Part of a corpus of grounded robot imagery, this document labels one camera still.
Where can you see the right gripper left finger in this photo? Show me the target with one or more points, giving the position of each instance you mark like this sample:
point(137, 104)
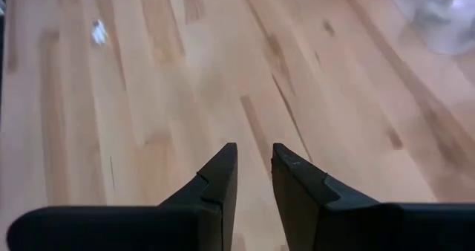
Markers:
point(219, 184)

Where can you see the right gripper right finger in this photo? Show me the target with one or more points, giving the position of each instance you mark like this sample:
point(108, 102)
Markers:
point(297, 184)

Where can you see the white plastic skeleton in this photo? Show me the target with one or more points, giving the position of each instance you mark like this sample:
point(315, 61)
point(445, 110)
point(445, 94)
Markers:
point(99, 32)

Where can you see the clear plastic bin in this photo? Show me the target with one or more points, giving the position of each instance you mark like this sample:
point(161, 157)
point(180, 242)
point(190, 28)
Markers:
point(441, 21)

